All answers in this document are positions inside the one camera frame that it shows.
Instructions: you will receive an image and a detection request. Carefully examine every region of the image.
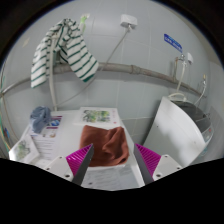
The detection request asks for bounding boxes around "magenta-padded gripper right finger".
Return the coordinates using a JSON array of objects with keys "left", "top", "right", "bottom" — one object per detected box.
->
[{"left": 133, "top": 142, "right": 184, "bottom": 185}]

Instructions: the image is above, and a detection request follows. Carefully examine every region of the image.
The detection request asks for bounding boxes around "white text leaflet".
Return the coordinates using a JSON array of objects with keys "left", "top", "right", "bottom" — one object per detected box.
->
[{"left": 28, "top": 128, "right": 61, "bottom": 161}]

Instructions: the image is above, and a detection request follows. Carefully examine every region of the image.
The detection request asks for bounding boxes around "blue wall sign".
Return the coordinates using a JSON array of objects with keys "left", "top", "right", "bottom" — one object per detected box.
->
[{"left": 163, "top": 33, "right": 184, "bottom": 53}]

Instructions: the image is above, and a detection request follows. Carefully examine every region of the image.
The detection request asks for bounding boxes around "leaflet with blue picture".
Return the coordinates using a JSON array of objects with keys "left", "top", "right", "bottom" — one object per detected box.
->
[{"left": 46, "top": 115, "right": 64, "bottom": 138}]

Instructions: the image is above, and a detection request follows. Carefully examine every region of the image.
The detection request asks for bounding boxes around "small landscape painting print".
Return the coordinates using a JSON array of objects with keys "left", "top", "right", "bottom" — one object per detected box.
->
[{"left": 73, "top": 106, "right": 119, "bottom": 130}]

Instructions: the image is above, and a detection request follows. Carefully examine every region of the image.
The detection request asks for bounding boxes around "grey-blue crumpled cloth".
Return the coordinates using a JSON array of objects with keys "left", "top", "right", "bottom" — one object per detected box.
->
[{"left": 29, "top": 105, "right": 53, "bottom": 134}]

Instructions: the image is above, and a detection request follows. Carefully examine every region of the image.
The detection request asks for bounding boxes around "white upright pipe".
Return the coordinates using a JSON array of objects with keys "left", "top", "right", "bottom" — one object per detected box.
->
[{"left": 48, "top": 33, "right": 59, "bottom": 112}]

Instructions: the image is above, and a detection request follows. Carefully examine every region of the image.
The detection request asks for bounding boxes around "brown towel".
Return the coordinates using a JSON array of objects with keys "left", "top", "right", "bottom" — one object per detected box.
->
[{"left": 79, "top": 124, "right": 130, "bottom": 168}]

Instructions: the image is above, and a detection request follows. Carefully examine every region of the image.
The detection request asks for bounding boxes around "metal wall faucet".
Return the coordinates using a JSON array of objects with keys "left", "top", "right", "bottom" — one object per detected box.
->
[{"left": 174, "top": 52, "right": 194, "bottom": 68}]

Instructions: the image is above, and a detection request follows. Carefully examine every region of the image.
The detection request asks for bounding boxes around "thin white cable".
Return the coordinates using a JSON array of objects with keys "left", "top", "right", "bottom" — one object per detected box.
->
[{"left": 56, "top": 26, "right": 132, "bottom": 108}]

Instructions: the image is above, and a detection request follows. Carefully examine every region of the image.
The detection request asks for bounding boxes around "large landscape painting booklet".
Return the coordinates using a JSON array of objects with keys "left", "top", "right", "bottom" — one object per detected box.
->
[{"left": 8, "top": 133, "right": 40, "bottom": 164}]

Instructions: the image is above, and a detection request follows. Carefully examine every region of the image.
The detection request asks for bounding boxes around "white wall socket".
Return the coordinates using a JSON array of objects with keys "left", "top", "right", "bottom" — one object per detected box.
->
[{"left": 119, "top": 13, "right": 138, "bottom": 30}]

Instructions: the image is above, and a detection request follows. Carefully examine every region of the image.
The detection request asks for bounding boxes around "white faucet hose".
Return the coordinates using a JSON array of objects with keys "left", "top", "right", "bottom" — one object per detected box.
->
[{"left": 168, "top": 61, "right": 188, "bottom": 101}]

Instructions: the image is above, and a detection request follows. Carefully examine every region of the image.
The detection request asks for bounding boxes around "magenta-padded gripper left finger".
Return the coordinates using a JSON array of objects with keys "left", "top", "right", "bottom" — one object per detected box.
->
[{"left": 44, "top": 143, "right": 96, "bottom": 187}]

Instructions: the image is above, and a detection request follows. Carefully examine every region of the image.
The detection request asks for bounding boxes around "green white striped garment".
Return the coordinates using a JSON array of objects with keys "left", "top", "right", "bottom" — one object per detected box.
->
[{"left": 30, "top": 18, "right": 100, "bottom": 89}]

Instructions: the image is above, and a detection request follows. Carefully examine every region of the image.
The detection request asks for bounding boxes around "long grey wall pipe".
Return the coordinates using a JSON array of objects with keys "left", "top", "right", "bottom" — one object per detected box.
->
[{"left": 0, "top": 61, "right": 206, "bottom": 99}]

